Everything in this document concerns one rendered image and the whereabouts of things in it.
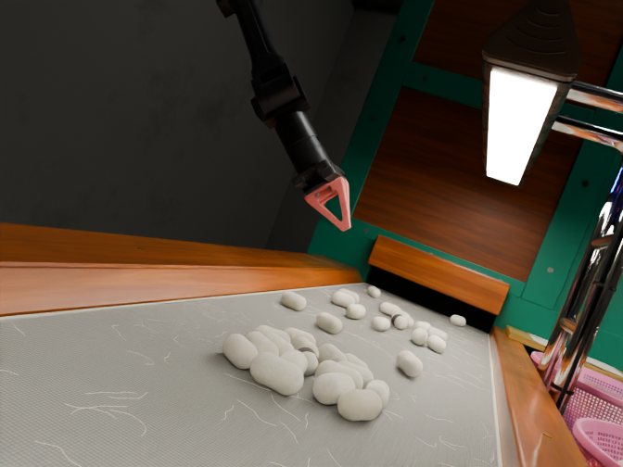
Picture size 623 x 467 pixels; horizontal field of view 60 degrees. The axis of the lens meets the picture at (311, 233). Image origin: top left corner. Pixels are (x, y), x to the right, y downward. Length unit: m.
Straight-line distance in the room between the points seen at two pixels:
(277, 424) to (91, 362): 0.11
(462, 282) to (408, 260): 0.12
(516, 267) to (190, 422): 1.04
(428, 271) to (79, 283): 0.89
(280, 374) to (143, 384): 0.09
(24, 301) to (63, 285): 0.04
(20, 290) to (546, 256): 1.07
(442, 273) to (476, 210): 0.18
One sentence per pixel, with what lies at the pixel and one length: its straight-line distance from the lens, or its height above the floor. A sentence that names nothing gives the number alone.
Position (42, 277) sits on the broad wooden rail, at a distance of 0.40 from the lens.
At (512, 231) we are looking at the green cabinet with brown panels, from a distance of 1.27.
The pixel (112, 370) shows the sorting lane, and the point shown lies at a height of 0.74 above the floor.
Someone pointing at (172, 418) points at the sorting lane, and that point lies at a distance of 0.30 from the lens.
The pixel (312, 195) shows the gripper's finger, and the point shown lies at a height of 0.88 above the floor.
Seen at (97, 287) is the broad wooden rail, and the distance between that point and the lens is 0.44.
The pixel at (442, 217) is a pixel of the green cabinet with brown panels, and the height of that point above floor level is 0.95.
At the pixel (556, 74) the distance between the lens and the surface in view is 0.51.
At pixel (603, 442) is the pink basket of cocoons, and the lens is 0.63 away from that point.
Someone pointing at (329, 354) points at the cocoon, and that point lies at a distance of 0.46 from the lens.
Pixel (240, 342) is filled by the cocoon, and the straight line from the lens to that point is 0.39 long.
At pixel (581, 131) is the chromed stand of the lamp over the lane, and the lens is 0.88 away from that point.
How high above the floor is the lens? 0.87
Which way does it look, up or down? 3 degrees down
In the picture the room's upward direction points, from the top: 21 degrees clockwise
